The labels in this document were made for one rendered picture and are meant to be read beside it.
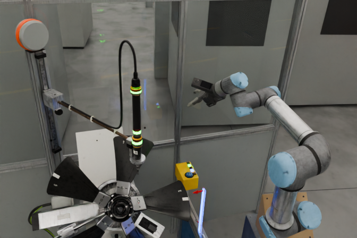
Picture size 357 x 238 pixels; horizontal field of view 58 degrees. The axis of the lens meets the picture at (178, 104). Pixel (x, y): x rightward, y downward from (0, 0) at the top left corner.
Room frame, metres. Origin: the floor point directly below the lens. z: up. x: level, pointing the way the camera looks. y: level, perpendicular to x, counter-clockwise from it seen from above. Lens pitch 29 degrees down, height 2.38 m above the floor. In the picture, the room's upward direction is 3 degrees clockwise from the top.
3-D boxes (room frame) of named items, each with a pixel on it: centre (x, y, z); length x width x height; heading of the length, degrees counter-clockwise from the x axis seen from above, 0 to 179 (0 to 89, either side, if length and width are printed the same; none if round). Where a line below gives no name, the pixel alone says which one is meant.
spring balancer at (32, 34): (1.57, 0.76, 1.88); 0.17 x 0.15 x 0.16; 109
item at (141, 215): (1.20, 0.14, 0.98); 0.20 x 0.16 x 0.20; 19
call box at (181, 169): (1.55, -0.07, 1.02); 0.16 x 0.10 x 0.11; 19
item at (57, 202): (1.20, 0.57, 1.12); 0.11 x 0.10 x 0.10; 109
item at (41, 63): (1.55, 0.72, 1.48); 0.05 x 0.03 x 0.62; 144
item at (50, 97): (1.52, 0.68, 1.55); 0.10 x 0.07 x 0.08; 54
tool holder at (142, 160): (1.16, 0.18, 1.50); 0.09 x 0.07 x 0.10; 54
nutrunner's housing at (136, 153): (1.15, 0.17, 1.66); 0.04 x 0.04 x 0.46
